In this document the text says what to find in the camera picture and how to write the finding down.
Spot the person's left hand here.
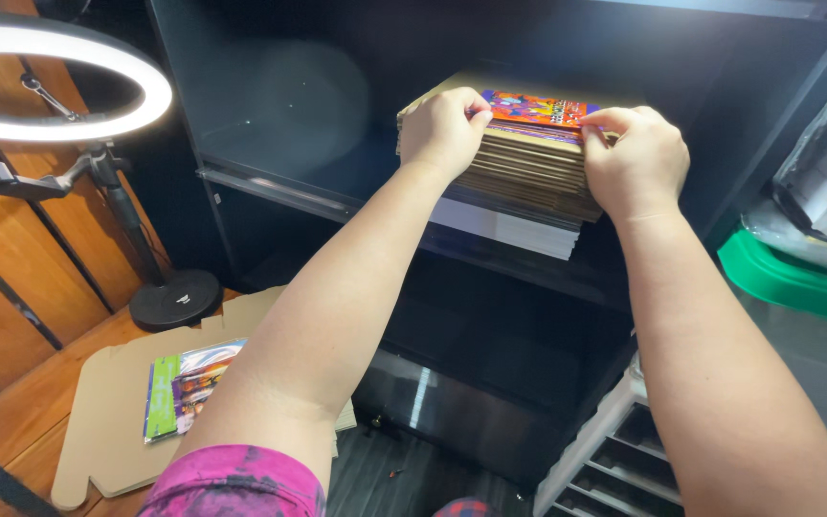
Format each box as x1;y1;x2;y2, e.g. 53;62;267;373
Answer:
398;86;494;182

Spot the person's right hand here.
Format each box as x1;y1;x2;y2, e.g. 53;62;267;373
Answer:
579;105;692;221

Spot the stack of brown cardboard mailers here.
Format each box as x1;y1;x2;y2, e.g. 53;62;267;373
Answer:
395;70;605;224

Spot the colourful orange comic book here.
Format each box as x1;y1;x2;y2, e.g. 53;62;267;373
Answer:
481;89;601;145

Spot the stack of white sheets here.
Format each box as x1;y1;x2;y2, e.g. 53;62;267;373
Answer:
428;197;584;261

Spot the black shelf unit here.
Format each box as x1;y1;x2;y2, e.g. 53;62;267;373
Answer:
144;0;827;496

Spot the green plastic container lid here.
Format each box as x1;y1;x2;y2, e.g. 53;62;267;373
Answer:
716;228;827;326

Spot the white drawer unit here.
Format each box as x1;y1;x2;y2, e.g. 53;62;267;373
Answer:
533;358;689;517

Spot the sleeved comic with green strip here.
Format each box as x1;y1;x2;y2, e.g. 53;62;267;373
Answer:
143;337;249;445

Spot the pink tie-dye shirt sleeve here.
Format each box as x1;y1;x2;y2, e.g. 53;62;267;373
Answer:
136;444;328;517

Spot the flat brown cardboard mailer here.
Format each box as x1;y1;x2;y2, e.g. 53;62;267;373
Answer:
50;286;358;511

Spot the ring light on black stand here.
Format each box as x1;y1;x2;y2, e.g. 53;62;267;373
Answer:
0;11;225;333

